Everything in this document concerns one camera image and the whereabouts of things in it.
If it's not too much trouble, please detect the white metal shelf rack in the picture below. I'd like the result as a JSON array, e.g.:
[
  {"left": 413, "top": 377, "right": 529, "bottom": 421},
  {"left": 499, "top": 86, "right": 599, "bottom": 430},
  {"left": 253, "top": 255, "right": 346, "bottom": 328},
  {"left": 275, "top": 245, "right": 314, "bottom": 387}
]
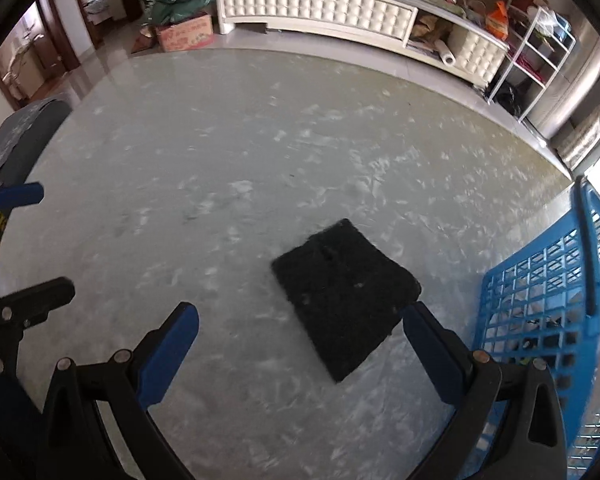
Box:
[{"left": 485, "top": 5, "right": 578, "bottom": 122}]

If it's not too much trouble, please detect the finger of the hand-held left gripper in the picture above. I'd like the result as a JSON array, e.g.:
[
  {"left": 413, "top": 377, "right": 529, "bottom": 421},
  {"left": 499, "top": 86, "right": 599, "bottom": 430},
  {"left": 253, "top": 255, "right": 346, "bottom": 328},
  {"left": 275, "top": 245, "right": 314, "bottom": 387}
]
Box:
[
  {"left": 0, "top": 175, "right": 45, "bottom": 212},
  {"left": 0, "top": 276, "right": 76, "bottom": 333}
]

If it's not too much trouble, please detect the black fuzzy cloth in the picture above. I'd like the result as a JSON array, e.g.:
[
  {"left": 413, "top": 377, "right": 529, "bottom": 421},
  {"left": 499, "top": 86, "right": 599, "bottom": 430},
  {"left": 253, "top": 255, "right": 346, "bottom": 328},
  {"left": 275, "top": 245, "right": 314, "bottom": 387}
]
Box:
[{"left": 271, "top": 218, "right": 422, "bottom": 385}]

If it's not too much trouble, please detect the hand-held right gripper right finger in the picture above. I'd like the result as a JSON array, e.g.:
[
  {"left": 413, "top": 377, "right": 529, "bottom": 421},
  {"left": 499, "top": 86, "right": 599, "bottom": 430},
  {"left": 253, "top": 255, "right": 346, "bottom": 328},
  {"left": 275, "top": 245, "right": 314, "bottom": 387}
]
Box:
[{"left": 401, "top": 301, "right": 568, "bottom": 480}]

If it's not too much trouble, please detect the blue plastic laundry basket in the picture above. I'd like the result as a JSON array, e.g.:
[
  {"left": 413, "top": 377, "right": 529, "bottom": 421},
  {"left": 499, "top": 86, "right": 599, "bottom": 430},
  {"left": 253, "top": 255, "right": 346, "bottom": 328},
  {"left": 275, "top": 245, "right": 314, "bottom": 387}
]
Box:
[{"left": 472, "top": 176, "right": 600, "bottom": 480}]

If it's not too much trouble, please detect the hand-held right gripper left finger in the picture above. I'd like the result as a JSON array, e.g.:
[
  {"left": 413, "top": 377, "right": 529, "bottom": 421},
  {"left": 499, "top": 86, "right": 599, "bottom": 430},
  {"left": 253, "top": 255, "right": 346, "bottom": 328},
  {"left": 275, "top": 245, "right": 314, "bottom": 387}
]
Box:
[{"left": 35, "top": 301, "right": 201, "bottom": 480}]

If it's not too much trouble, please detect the printed cardboard box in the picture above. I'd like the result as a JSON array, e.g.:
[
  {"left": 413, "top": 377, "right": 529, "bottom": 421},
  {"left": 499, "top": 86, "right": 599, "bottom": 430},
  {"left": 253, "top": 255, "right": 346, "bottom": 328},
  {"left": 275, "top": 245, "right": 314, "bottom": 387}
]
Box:
[{"left": 157, "top": 14, "right": 216, "bottom": 52}]

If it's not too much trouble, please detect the orange plastic bag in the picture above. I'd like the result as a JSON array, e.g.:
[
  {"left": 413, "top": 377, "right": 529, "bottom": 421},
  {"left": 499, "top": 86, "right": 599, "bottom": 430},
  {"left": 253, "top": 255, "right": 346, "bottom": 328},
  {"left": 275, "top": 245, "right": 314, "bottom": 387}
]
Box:
[{"left": 485, "top": 1, "right": 512, "bottom": 41}]

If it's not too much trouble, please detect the silver cylinder appliance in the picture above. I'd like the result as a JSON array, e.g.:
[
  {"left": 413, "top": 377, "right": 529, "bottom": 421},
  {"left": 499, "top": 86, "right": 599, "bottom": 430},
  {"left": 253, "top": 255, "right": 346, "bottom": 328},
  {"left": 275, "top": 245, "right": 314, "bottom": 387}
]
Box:
[{"left": 527, "top": 35, "right": 600, "bottom": 141}]

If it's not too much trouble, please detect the white tufted cabinet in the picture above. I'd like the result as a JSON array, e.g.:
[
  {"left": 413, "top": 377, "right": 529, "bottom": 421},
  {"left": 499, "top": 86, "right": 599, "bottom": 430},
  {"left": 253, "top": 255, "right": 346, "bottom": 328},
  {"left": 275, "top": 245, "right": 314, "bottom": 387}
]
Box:
[{"left": 214, "top": 0, "right": 511, "bottom": 92}]

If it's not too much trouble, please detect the black plastic bag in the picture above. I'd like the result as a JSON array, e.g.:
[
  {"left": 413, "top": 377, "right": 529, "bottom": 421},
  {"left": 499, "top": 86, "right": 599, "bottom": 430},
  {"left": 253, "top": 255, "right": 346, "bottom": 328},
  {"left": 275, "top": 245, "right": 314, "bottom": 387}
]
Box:
[{"left": 492, "top": 82, "right": 523, "bottom": 111}]

